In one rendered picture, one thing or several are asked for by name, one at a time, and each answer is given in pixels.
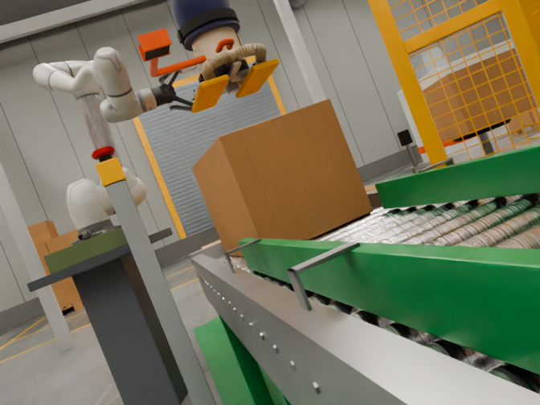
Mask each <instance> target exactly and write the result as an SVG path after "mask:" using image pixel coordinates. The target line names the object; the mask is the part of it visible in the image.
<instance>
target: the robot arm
mask: <svg viewBox="0 0 540 405"><path fill-rule="evenodd" d="M196 67H197V66H196V65H195V66H192V67H187V68H184V69H182V70H178V71H176V72H175V73H174V75H173V77H172V79H171V81H170V82H169V83H168V84H164V82H165V79H166V78H167V77H168V76H169V75H170V74H171V73H172V72H171V73H168V74H165V75H164V76H162V77H160V78H159V80H158V81H159V82H160V83H161V86H158V87H156V88H151V90H149V88H145V89H142V90H139V91H136V92H135V91H134V90H133V88H132V85H131V82H130V78H129V73H128V70H127V67H126V66H125V62H124V60H123V59H122V57H121V55H120V54H119V53H118V52H117V51H116V50H115V49H112V48H111V47H102V48H101V49H99V50H98V51H97V52H96V54H95V56H94V60H92V61H66V62H58V63H49V64H46V63H41V64H39V65H37V66H36V67H35V68H34V71H33V75H34V79H35V81H36V82H37V83H38V84H39V85H40V86H42V87H43V88H46V89H48V90H50V91H54V92H65V93H71V94H72V95H73V97H74V98H75V99H76V100H78V102H79V105H80V109H81V112H82V114H83V117H84V120H85V123H86V125H87V128H88V132H89V135H90V138H91V139H92V143H93V146H94V149H95V150H97V149H100V148H103V147H105V146H112V147H114V149H115V150H116V151H115V152H114V155H112V158H118V159H119V161H120V164H121V167H122V169H123V171H124V173H125V177H126V179H127V181H126V182H127V185H128V187H129V190H130V193H131V195H132V197H133V201H134V202H135V204H136V207H137V206H138V205H139V204H140V203H142V202H143V200H144V199H145V196H146V188H145V185H144V183H143V181H142V180H141V179H139V178H137V177H134V176H133V174H132V173H131V171H130V170H129V169H128V168H126V167H123V165H122V163H121V159H120V157H119V154H118V152H117V148H116V145H115V142H114V140H113V135H112V133H111V130H110V128H109V126H108V122H109V123H117V122H122V121H127V120H130V119H133V118H135V117H138V116H139V115H141V114H142V113H146V112H148V111H150V110H153V109H155V108H156V105H157V106H160V105H163V104H169V105H170V110H174V109H179V110H185V111H191V112H192V110H191V109H192V107H193V104H194V100H193V101H192V102H190V101H188V100H184V99H182V98H180V97H178V96H176V92H175V91H174V87H173V86H172V85H173V83H174V81H175V79H176V78H177V76H178V73H179V72H180V74H182V73H184V72H189V71H192V70H194V69H196ZM100 87H102V88H104V90H105V91H106V94H107V97H108V99H106V100H104V101H103V102H102V103H101V102H100V98H99V95H100ZM173 100H175V101H177V102H180V103H183V104H186V105H188V106H190V107H188V106H181V105H174V104H172V102H173ZM67 207H68V210H69V213H70V215H71V217H72V221H73V223H74V224H75V226H76V229H77V231H78V234H79V235H78V239H77V240H76V241H74V242H72V245H74V244H77V243H80V242H83V241H85V240H87V239H91V238H93V237H95V236H98V235H101V234H104V233H105V232H106V231H112V230H115V229H118V228H121V225H117V226H113V224H112V222H111V220H110V218H109V216H111V215H116V212H115V210H114V207H113V204H112V202H111V200H110V197H109V196H108V192H107V190H106V188H105V187H104V186H103V184H102V181H101V180H100V185H97V184H96V182H95V181H93V180H91V179H87V178H84V179H81V180H79V181H77V182H73V183H72V184H71V185H69V186H68V189H67Z"/></svg>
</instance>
